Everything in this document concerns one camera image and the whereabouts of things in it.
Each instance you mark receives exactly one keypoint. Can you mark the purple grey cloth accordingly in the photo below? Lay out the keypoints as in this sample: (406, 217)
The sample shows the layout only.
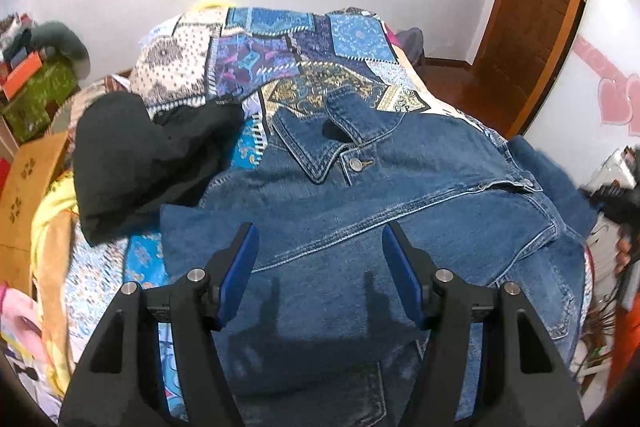
(412, 47)

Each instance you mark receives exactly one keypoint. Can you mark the pile of clutter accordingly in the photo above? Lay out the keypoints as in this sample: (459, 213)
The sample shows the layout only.
(15, 37)

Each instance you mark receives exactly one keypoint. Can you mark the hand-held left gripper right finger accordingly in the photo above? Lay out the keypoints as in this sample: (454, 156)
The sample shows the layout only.
(400, 277)

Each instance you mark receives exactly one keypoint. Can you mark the yellow curved tube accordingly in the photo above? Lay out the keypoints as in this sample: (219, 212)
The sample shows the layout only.
(212, 2)

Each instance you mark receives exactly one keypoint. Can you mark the blue denim jacket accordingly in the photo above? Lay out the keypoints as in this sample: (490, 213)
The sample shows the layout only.
(350, 217)

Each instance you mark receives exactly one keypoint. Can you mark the yellow blanket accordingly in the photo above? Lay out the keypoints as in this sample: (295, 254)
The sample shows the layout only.
(50, 257)

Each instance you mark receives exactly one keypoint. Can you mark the patchwork printed bedspread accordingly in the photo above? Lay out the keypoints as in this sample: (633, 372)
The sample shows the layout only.
(260, 52)

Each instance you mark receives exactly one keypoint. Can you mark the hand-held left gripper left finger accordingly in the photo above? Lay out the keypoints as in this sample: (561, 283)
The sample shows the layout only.
(240, 277)

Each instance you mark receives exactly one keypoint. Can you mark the wooden door with frame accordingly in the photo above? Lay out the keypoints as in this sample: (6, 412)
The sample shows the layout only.
(535, 7)

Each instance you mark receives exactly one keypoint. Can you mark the orange box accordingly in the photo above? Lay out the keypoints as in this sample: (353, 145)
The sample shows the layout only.
(22, 74)

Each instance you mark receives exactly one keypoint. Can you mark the black garment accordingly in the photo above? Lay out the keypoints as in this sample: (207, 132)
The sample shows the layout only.
(130, 157)

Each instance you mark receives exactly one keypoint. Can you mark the pink cloth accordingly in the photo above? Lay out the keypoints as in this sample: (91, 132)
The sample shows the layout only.
(20, 322)

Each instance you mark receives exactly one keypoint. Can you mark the person's right hand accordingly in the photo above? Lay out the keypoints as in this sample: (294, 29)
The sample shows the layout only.
(626, 254)

